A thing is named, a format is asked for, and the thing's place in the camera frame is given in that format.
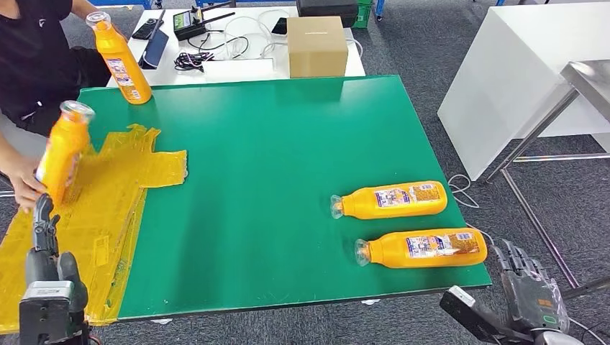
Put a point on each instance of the person's right hand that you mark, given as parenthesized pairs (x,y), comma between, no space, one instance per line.
(26,188)

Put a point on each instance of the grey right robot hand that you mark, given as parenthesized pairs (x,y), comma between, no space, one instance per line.
(533,295)

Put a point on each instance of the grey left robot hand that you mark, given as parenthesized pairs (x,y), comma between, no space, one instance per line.
(43,266)

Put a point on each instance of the orange detergent bottle clear cap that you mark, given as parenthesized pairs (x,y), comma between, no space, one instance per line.
(395,209)
(121,62)
(429,262)
(62,157)

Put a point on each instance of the black phone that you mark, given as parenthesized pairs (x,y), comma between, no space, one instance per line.
(144,28)

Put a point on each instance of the white bench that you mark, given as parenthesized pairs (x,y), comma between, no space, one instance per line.
(33,138)

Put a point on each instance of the yellow tape patch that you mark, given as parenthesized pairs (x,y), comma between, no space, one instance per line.
(109,200)

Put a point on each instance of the person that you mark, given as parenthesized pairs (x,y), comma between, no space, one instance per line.
(38,57)

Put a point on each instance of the white table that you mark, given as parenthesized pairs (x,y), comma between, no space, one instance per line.
(167,78)

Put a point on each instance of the dark blue tablet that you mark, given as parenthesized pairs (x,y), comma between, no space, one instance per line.
(156,50)

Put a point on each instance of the steel table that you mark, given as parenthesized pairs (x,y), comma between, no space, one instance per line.
(591,81)

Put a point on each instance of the white cabinet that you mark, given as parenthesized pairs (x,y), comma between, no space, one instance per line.
(514,71)

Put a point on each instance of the black device with antennas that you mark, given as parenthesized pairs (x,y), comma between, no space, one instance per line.
(188,27)

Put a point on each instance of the black flat object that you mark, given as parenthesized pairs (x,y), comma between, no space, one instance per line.
(280,26)

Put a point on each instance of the brown cardboard box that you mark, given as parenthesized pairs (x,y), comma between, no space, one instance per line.
(317,50)

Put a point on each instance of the green crate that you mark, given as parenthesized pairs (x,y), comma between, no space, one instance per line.
(364,13)

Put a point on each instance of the black case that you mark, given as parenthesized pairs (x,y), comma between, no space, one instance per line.
(329,6)

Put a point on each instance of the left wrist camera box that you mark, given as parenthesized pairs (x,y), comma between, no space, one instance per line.
(47,304)

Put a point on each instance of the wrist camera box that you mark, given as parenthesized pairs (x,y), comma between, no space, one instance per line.
(457,297)
(47,304)

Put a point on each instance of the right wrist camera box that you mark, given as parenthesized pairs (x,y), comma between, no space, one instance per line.
(457,297)

